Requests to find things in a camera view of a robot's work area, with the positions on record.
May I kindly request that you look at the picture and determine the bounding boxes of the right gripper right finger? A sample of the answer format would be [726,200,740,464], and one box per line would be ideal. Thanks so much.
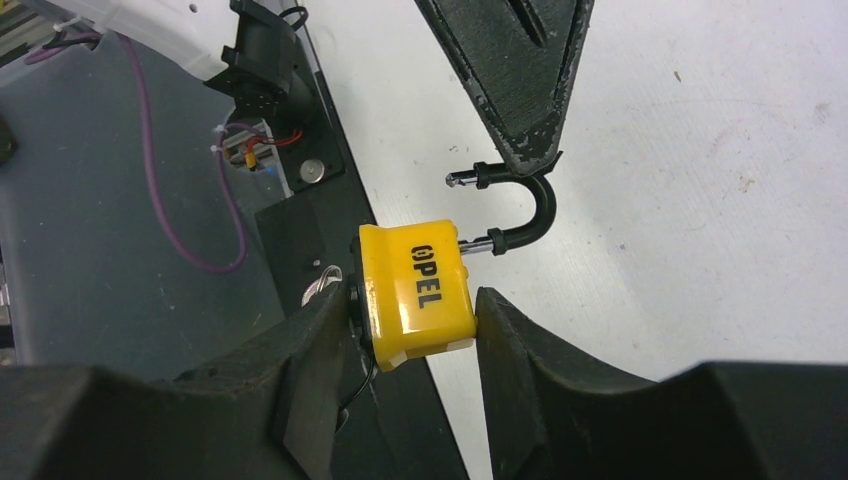
[476,287,847,479]

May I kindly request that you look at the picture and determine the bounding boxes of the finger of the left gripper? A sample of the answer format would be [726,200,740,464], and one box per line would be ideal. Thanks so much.
[417,0,594,177]

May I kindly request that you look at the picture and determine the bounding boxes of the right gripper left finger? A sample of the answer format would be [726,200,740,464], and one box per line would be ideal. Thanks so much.
[1,282,350,479]

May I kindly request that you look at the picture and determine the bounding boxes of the yellow padlock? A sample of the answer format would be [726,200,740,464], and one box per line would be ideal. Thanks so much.
[352,162,557,372]

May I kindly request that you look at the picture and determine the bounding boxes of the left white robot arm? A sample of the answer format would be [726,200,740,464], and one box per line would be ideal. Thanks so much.
[60,1,593,177]

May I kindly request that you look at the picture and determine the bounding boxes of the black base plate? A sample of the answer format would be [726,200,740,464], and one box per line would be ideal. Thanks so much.
[255,50,467,479]

